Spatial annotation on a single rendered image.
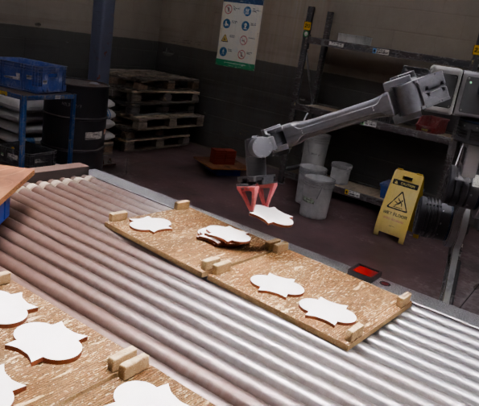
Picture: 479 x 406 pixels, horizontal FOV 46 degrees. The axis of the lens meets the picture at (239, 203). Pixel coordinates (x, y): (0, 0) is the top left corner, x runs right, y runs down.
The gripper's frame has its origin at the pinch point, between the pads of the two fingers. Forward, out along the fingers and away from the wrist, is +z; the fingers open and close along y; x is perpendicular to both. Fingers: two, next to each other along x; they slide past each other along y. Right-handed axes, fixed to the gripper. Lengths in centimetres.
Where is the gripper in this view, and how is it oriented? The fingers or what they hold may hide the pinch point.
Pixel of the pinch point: (258, 206)
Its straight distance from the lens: 162.2
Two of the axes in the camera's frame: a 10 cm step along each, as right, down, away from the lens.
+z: 0.6, 9.9, 1.0
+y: 6.3, -1.2, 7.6
